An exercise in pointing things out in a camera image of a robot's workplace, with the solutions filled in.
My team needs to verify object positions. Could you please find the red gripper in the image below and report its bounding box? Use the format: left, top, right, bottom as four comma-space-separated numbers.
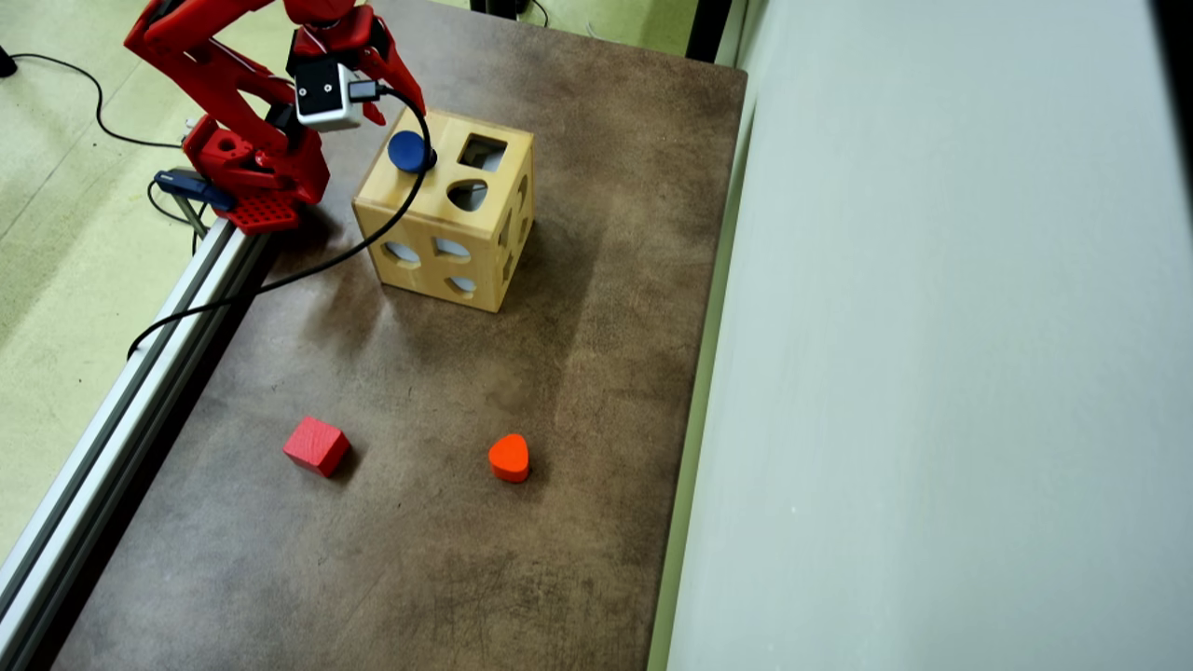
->
285, 3, 428, 127

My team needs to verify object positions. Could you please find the blue cylinder block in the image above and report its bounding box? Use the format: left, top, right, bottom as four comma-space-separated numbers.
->
387, 129, 437, 174

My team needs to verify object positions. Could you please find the red robot base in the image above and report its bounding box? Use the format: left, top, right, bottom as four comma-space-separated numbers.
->
182, 116, 332, 234

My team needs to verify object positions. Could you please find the wooden shape sorter box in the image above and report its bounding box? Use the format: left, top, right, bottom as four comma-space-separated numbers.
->
351, 107, 537, 313

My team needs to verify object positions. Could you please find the blue clamp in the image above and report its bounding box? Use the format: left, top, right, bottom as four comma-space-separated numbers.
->
154, 168, 239, 239

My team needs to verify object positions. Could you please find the red cube block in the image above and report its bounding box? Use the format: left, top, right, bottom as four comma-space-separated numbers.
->
282, 416, 353, 479

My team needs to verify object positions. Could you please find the orange heart block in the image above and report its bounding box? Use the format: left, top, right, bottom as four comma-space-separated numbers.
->
487, 433, 531, 484

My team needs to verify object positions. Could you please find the black camera cable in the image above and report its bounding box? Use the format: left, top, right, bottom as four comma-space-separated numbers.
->
126, 79, 437, 360

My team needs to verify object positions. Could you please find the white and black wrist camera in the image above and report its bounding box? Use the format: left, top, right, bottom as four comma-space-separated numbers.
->
294, 59, 364, 131

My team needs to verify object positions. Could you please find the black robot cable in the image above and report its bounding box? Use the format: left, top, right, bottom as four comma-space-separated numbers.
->
147, 180, 208, 254

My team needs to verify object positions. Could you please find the black post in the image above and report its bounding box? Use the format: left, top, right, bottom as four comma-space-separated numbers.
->
685, 0, 734, 64

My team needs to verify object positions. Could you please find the black floor cable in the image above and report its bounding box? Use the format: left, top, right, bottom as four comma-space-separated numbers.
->
0, 47, 187, 150

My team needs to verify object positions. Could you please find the aluminium profile rail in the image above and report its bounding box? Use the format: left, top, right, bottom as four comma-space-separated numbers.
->
0, 216, 271, 671

